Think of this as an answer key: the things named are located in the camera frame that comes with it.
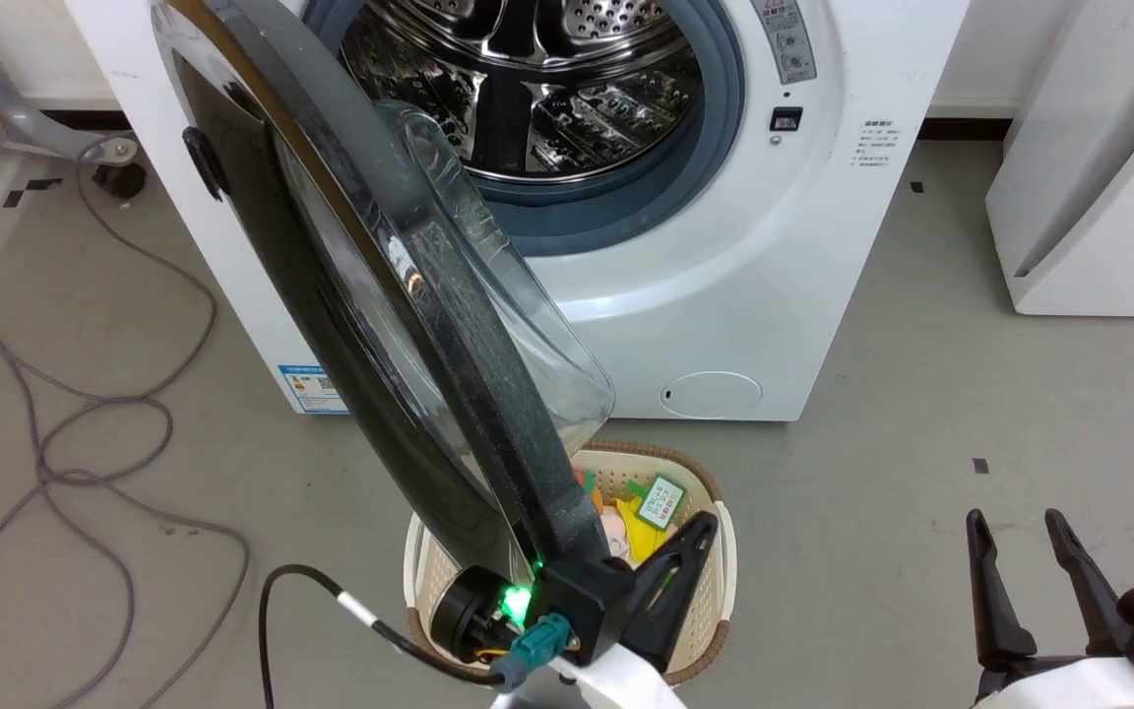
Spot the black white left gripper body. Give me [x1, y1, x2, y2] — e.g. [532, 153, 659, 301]
[486, 557, 688, 709]

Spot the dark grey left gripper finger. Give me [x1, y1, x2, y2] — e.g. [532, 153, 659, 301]
[624, 511, 720, 675]

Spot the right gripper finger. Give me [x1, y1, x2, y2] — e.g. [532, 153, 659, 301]
[1044, 508, 1134, 658]
[966, 508, 1039, 673]

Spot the black round glass washer door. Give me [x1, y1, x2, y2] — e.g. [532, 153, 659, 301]
[151, 0, 617, 592]

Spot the white front-load washing machine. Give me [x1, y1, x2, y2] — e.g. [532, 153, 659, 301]
[65, 0, 972, 422]

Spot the grey rubber door gasket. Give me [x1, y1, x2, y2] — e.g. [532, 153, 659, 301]
[303, 0, 747, 258]

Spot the yellow toy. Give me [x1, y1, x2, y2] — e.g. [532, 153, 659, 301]
[615, 496, 676, 565]

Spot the beige plastic laundry basket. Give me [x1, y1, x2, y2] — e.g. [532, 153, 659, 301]
[404, 440, 738, 688]

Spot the pale pink doll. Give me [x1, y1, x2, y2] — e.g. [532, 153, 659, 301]
[598, 506, 638, 564]

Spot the green paper tag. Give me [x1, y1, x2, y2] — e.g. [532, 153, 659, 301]
[642, 476, 688, 532]

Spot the round white filter cover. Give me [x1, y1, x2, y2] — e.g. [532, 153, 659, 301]
[661, 371, 764, 419]

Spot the blue energy label sticker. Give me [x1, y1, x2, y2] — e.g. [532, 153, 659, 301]
[278, 364, 350, 416]

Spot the white appliance with lettering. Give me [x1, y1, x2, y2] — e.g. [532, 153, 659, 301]
[984, 0, 1134, 318]

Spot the steel washer drum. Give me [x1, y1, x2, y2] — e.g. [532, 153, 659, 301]
[339, 0, 706, 185]

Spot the grey warning label sticker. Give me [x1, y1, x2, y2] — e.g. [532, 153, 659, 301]
[752, 0, 819, 88]

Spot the grey chair base leg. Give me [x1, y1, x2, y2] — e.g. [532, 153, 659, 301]
[0, 15, 140, 164]

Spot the teal cable connector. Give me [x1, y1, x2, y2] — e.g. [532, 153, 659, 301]
[492, 612, 571, 688]

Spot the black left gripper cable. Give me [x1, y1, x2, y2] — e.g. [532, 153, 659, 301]
[258, 564, 514, 709]

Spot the grey floor cable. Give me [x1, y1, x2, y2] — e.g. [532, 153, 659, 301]
[0, 133, 252, 709]

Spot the black door handle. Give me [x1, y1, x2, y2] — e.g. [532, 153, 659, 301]
[182, 126, 232, 204]

